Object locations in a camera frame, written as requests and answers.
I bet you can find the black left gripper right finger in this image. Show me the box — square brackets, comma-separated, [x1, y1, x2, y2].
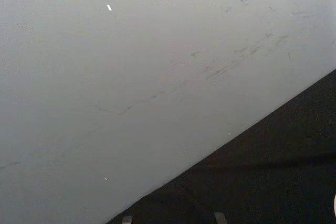
[213, 211, 228, 224]

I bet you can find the black table cloth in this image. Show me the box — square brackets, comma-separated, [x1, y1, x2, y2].
[106, 68, 336, 224]

